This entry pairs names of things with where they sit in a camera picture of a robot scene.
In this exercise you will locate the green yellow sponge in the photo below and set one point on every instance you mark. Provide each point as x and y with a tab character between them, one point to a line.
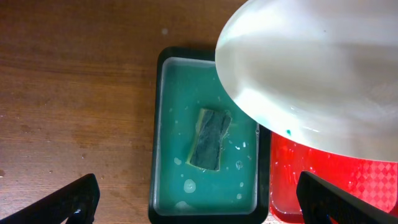
210	130

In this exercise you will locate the dark green water tray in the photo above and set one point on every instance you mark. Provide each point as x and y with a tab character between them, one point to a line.
187	81

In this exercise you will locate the red plastic tray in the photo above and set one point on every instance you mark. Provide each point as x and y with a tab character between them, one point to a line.
374	182

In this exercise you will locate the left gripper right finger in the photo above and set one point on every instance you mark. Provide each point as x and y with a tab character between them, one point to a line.
323	202

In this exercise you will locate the white plate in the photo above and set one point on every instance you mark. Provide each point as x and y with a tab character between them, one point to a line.
322	73

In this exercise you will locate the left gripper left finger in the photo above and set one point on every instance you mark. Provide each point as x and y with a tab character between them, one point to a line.
74	203

